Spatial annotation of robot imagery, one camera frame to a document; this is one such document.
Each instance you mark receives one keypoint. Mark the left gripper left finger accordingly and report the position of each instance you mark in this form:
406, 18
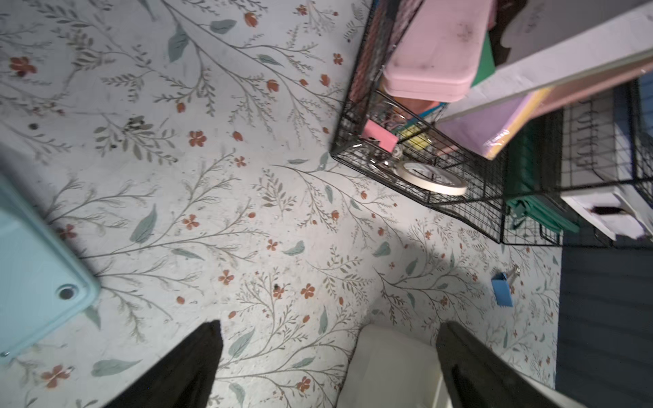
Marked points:
184, 377

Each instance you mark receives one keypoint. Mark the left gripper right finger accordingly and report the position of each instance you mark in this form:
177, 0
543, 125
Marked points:
476, 377

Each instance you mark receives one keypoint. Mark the light blue calculator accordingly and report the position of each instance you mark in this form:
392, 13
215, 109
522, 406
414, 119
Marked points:
43, 284

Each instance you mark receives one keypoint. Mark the beige plastic storage box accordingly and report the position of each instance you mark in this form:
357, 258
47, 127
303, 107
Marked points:
390, 369

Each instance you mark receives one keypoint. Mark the white folio box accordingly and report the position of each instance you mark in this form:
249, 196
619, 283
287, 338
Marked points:
598, 179

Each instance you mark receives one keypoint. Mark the blue binder clip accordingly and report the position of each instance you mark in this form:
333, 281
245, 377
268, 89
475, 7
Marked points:
502, 283

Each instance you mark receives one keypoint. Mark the beige masking tape roll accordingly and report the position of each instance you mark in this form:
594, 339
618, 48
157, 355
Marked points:
431, 178

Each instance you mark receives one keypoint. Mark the floral table mat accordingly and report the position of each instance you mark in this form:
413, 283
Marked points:
180, 150

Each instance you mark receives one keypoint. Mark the coloured paper pack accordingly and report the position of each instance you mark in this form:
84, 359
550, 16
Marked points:
486, 132

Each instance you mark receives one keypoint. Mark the pink case in organizer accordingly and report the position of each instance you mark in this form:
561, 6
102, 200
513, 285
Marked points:
438, 57

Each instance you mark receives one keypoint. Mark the black wire desk organizer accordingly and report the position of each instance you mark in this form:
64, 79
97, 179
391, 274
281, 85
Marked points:
580, 48

